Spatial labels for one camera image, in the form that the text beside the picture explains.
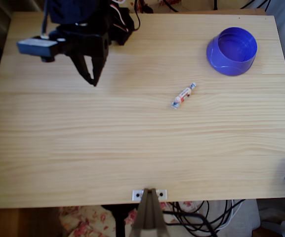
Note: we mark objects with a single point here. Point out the floral fabric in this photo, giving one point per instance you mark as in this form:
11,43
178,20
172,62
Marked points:
88,222

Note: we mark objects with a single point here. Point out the red white candy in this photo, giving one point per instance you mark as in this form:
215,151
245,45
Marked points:
184,95

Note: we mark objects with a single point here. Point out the black stand pole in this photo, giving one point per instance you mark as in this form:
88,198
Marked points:
120,222

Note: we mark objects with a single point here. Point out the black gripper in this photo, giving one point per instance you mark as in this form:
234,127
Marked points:
85,45

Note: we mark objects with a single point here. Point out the black gripper-mounted webcam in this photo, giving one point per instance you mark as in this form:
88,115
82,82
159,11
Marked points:
36,47

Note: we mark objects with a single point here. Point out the silver metal bracket plate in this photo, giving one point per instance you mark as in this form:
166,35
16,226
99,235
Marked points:
135,195

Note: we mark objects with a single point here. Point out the purple plastic bowl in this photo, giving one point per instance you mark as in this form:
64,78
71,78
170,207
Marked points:
221,64

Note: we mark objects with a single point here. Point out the beige camera stand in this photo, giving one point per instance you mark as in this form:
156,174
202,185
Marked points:
148,217

